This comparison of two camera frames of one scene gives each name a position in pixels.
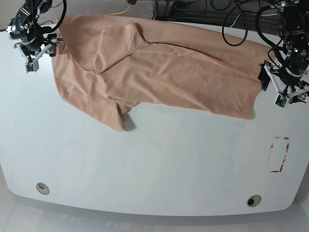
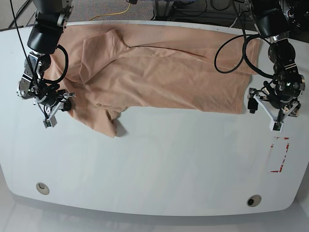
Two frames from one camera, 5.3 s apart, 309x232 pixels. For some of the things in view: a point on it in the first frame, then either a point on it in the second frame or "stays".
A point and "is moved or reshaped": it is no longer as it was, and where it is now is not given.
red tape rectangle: x=272 y=146 stays
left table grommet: x=43 y=188 stays
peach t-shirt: x=108 y=65 is moved or reshaped
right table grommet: x=254 y=200 stays
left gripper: x=46 y=43 -> x=49 y=98
